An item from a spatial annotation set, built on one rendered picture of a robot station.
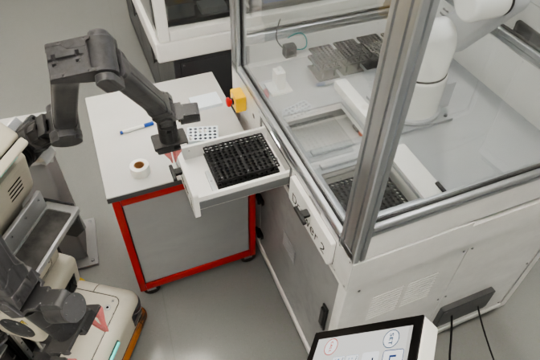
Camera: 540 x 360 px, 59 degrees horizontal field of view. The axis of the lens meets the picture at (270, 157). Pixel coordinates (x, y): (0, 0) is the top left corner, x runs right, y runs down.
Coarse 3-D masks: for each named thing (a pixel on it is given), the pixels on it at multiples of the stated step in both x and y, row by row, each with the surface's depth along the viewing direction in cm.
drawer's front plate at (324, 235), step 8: (296, 176) 156; (296, 184) 153; (296, 192) 154; (304, 192) 151; (304, 200) 149; (304, 208) 151; (312, 208) 146; (312, 216) 146; (320, 216) 144; (312, 224) 148; (320, 224) 142; (312, 232) 150; (320, 232) 143; (328, 232) 140; (320, 240) 145; (328, 240) 138; (328, 248) 140; (328, 256) 142
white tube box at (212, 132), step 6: (204, 126) 192; (210, 126) 192; (216, 126) 192; (192, 132) 189; (210, 132) 191; (216, 132) 189; (192, 138) 186; (198, 138) 187; (204, 138) 188; (210, 138) 188
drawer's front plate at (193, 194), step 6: (180, 156) 161; (180, 162) 159; (186, 168) 157; (186, 174) 155; (186, 180) 153; (186, 186) 158; (192, 186) 151; (186, 192) 162; (192, 192) 150; (192, 198) 151; (192, 204) 155; (198, 204) 152; (198, 210) 154; (198, 216) 156
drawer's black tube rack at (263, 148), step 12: (216, 144) 170; (228, 144) 170; (240, 144) 170; (252, 144) 170; (264, 144) 171; (204, 156) 170; (216, 156) 165; (228, 156) 165; (240, 156) 165; (252, 156) 166; (264, 156) 166; (228, 168) 161; (240, 168) 161; (252, 168) 162; (264, 168) 162; (276, 168) 166; (216, 180) 162; (228, 180) 162; (240, 180) 162
